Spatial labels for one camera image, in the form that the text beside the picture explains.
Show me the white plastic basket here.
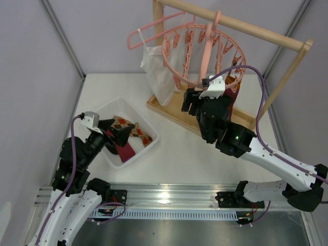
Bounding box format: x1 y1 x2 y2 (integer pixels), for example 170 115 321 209
95 97 160 169

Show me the beige argyle sock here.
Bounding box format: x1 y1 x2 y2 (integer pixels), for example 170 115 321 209
111 116 153 147
232 56 242 66

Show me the pink round clip hanger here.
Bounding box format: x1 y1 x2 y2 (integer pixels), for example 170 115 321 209
162 11 246 89

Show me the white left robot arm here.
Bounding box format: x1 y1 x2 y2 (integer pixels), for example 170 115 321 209
29 112 134 245

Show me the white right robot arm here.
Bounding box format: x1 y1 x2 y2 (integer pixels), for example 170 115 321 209
181 88 327 212

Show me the pink clothes hanger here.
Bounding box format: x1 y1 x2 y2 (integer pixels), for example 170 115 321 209
127 11 196 50

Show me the magenta striped sock yellow cuff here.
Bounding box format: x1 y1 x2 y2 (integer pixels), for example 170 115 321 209
106 132 135 163

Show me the wooden clothes rack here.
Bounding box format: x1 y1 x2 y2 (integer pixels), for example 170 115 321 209
146 0 314 140

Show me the white camisole top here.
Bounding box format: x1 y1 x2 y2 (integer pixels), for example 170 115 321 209
137 12 187 107

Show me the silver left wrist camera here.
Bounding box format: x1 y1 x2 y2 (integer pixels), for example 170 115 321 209
79 111 102 134

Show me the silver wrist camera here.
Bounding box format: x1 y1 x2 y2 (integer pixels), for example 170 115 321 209
79 111 102 134
199 75 226 99

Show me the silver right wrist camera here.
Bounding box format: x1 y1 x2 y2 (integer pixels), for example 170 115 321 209
199 75 226 99

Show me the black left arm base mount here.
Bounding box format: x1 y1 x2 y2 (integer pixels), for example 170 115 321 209
109 190 128 205

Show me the aluminium mounting rail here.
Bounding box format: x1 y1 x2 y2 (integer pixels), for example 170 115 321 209
34 182 293 209

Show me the white slotted cable duct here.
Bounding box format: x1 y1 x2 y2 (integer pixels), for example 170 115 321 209
90 208 253 221

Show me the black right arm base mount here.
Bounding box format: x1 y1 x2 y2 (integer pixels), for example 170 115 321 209
215 191 265 209

